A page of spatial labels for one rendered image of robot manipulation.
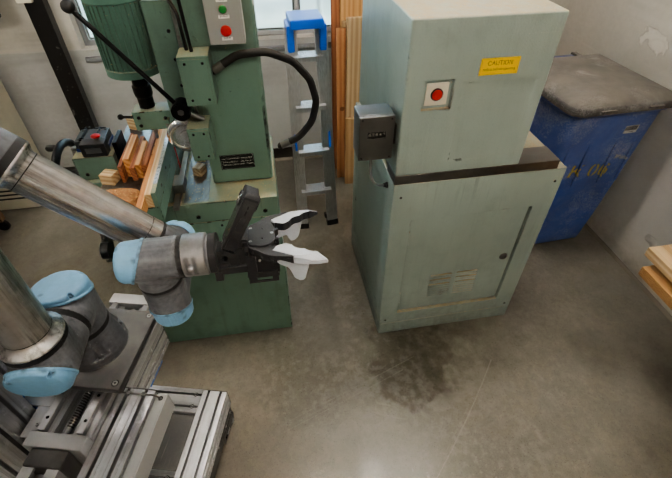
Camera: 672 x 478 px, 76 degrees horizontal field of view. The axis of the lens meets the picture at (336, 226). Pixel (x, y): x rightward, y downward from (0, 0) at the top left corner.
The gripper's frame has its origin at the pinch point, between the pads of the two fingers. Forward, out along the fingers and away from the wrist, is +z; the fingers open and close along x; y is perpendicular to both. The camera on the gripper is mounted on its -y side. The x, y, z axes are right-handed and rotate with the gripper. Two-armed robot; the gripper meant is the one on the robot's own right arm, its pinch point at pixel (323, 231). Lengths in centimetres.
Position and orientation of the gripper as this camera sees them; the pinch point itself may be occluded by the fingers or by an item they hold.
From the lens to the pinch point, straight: 76.4
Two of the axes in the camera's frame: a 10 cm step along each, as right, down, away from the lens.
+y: 0.2, 8.3, 5.6
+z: 9.9, -1.0, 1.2
